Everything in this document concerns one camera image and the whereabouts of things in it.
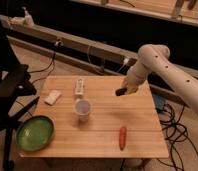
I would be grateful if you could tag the white rectangular box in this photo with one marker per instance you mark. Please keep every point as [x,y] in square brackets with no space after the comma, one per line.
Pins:
[79,88]

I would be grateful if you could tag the blue device on floor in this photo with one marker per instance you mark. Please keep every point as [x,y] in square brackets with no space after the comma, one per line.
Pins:
[159,101]

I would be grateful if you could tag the white sponge block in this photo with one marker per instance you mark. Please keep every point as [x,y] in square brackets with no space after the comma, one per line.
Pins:
[52,97]

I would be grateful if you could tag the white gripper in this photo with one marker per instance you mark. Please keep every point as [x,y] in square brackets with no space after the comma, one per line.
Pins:
[136,75]

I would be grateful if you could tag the orange carrot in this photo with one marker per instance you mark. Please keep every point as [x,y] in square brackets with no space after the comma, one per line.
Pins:
[122,137]

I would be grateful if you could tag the green bowl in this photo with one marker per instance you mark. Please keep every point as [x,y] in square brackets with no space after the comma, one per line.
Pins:
[35,133]

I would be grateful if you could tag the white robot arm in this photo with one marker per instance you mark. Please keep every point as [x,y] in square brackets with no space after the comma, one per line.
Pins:
[154,58]

